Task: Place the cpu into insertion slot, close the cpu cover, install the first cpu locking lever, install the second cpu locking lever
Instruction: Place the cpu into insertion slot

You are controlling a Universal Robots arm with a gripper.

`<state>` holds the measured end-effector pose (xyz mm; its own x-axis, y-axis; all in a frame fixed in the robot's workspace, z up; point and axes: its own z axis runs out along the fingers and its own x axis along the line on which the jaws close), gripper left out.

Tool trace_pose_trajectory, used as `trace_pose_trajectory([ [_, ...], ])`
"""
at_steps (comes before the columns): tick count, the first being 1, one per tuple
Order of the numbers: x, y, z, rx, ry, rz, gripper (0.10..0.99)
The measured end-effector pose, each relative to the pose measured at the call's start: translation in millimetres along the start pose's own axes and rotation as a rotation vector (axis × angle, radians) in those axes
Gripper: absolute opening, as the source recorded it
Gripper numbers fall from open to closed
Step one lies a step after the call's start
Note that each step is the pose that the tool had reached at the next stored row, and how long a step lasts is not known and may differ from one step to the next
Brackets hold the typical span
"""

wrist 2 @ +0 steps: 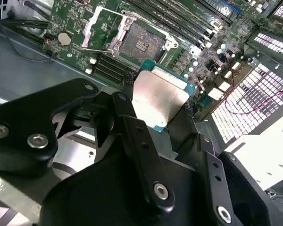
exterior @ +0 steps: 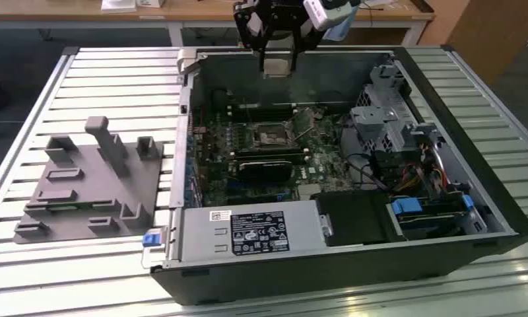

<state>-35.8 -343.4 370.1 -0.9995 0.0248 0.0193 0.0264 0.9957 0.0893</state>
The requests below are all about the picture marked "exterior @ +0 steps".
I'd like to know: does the black cable bundle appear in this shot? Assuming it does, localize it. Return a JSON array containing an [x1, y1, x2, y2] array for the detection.
[[342, 153, 391, 193]]

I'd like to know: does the grey case handle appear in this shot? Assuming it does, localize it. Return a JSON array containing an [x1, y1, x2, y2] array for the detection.
[[174, 48, 202, 75]]

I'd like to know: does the green motherboard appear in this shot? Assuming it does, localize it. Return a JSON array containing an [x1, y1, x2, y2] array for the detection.
[[187, 105, 357, 209]]

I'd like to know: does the silver power supply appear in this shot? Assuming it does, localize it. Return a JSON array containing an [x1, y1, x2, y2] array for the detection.
[[170, 199, 329, 265]]

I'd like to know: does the pale blue teach pendant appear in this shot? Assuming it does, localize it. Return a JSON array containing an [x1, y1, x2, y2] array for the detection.
[[323, 11, 358, 43]]

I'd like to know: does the blue case latch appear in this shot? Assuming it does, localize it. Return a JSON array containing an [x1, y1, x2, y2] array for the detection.
[[142, 230, 163, 248]]

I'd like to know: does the hard disk in blue carrier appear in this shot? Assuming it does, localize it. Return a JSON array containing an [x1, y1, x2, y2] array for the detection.
[[389, 196, 465, 237]]

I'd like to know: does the grey parts rack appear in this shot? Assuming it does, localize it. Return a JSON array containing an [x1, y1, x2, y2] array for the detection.
[[12, 116, 163, 245]]

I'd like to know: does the small silver heatsink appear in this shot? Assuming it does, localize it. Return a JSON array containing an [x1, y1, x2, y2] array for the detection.
[[297, 184, 325, 199]]

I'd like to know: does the wooden cabinet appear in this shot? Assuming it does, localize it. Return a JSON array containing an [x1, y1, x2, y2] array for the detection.
[[415, 0, 528, 85]]

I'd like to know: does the black plastic shroud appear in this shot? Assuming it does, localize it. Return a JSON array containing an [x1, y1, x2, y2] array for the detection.
[[309, 191, 405, 248]]

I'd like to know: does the silver metal drive cage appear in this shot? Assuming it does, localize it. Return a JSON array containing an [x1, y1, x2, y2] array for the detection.
[[349, 64, 445, 155]]

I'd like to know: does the silver CPU plate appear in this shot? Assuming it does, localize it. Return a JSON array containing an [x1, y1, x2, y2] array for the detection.
[[262, 59, 290, 79]]

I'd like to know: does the black PC case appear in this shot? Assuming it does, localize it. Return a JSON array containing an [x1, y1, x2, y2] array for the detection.
[[149, 45, 528, 306]]

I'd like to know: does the coloured wire bundle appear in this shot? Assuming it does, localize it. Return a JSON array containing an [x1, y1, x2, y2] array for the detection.
[[394, 141, 449, 195]]

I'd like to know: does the black RAM stick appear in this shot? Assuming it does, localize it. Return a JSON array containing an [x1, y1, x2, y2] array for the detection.
[[231, 148, 305, 163]]

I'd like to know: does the green RAM stick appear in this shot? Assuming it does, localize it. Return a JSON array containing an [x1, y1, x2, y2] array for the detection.
[[47, 204, 95, 211]]

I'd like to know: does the CPU socket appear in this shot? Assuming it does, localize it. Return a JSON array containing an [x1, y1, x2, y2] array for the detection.
[[249, 121, 298, 149]]

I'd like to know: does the black graphics card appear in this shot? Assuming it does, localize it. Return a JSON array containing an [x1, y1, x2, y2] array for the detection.
[[234, 158, 293, 182]]

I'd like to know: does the wooden desk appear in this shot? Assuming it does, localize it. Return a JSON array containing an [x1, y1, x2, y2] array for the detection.
[[0, 0, 435, 47]]

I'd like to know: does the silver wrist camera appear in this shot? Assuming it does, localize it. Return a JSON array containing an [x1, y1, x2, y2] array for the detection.
[[301, 0, 359, 30]]

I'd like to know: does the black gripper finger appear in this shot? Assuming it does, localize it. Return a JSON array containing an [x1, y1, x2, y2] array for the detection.
[[290, 15, 322, 72], [233, 3, 270, 72]]

